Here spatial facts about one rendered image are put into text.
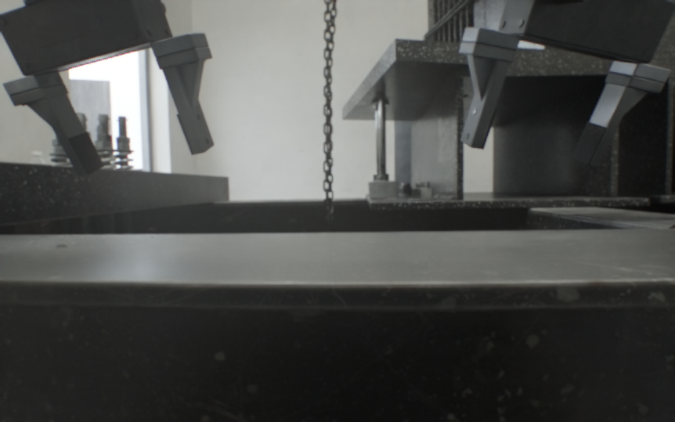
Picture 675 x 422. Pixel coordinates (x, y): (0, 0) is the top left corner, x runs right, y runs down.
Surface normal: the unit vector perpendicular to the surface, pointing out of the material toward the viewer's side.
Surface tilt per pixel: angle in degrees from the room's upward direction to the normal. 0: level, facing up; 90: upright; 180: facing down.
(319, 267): 0
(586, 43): 113
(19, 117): 90
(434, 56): 90
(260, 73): 90
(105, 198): 90
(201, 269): 0
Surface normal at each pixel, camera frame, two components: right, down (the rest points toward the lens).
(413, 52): 0.16, 0.07
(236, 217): -0.07, 0.07
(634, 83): 0.07, 0.46
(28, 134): 1.00, -0.01
